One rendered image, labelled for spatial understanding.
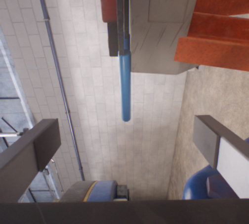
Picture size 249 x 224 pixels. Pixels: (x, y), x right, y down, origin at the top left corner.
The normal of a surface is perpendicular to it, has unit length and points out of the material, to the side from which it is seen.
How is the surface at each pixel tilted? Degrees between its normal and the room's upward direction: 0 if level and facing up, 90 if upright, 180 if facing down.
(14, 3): 90
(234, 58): 79
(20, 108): 90
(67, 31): 90
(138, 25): 88
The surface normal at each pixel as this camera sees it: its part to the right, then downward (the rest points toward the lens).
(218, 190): -0.03, -0.86
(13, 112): 0.00, 0.51
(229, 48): -0.18, 0.75
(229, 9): 0.31, 0.72
